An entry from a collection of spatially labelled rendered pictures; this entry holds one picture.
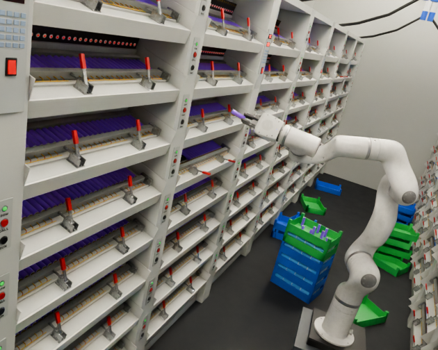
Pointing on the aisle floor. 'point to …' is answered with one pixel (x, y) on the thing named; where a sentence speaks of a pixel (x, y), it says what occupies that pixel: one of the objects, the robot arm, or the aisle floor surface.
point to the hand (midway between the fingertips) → (247, 119)
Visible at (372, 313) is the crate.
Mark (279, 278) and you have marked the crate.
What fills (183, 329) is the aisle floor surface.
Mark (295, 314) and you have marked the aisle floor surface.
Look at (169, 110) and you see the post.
